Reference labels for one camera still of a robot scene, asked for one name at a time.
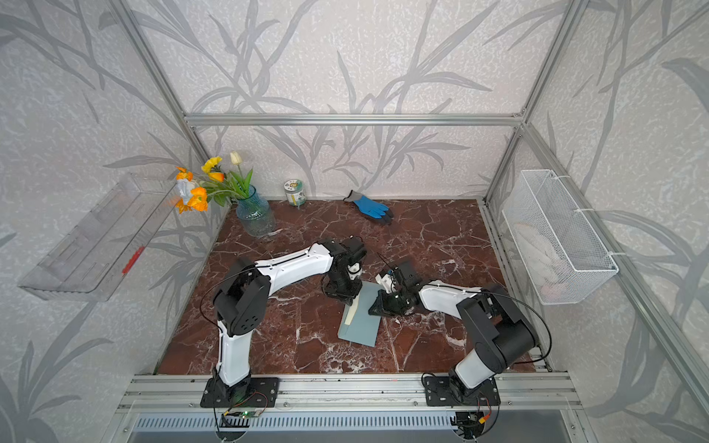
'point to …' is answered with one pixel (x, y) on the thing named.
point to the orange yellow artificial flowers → (211, 184)
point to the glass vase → (255, 215)
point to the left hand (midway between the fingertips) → (355, 303)
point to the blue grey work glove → (376, 211)
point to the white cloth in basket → (544, 262)
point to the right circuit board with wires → (471, 424)
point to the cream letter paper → (353, 309)
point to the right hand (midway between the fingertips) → (369, 310)
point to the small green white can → (294, 189)
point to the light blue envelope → (364, 326)
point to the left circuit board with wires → (254, 405)
